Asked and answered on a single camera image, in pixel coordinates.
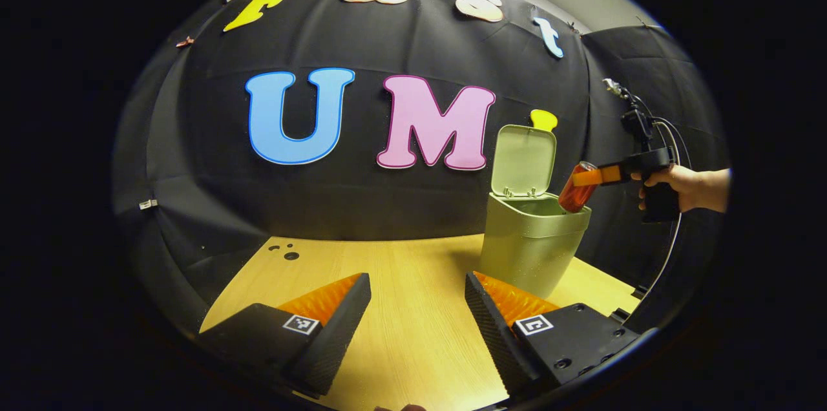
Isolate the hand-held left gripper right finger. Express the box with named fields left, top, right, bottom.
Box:
left=464, top=272, right=640, bottom=399

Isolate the green desktop garbage bin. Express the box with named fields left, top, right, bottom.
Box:
left=480, top=124, right=592, bottom=300

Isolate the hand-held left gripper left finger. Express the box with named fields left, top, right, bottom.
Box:
left=197, top=273, right=372, bottom=397

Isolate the black backdrop cloth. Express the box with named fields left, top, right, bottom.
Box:
left=113, top=0, right=731, bottom=328

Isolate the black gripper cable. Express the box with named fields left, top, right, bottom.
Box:
left=622, top=96, right=693, bottom=325

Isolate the wooden desktop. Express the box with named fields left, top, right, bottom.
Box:
left=199, top=235, right=640, bottom=411

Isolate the orange pop can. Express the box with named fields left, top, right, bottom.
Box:
left=558, top=162, right=600, bottom=214

